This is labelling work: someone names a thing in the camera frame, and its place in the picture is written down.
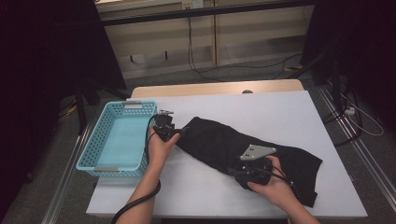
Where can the white power plug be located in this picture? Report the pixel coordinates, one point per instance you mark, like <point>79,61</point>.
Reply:
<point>349,111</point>

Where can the person's left hand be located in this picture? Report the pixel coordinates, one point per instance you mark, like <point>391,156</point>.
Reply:
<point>157,155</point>

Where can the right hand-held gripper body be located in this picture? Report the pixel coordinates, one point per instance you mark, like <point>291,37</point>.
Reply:
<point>257,151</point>

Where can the wide black curtain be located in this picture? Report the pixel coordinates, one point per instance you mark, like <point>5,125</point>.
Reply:
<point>37,62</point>

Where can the black stand with upright post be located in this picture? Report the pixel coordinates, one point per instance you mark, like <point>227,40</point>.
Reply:
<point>335,84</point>

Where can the wooden table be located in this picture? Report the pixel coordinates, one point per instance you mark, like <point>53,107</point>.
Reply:
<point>174,90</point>

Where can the person's right hand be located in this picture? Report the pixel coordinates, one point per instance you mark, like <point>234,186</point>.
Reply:
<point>277,189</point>

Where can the long metal floor rail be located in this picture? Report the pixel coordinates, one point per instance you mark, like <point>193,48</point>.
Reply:
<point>367,158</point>

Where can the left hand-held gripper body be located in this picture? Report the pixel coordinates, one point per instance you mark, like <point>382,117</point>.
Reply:
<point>165,126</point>

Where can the white wall socket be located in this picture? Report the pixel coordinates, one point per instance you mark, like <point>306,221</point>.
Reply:
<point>193,3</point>

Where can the black stand with slanted legs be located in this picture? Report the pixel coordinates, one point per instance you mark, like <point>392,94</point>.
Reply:
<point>81,115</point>

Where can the short metal floor rail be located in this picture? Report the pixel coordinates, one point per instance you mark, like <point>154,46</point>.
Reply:
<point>67,177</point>

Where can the narrow black curtain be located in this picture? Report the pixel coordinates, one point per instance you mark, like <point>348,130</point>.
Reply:
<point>358,46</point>

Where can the light blue plastic basket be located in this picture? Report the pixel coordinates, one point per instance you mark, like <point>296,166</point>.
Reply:
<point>124,143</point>

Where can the beige low cabinet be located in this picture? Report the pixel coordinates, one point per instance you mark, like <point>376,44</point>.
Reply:
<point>249,37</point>

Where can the black horizontal bar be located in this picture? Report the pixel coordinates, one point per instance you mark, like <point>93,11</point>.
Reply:
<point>249,8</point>

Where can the black shorts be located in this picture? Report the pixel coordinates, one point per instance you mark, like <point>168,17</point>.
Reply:
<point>214,143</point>

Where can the white table cover board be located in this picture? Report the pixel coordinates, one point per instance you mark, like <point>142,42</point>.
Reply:
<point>218,193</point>

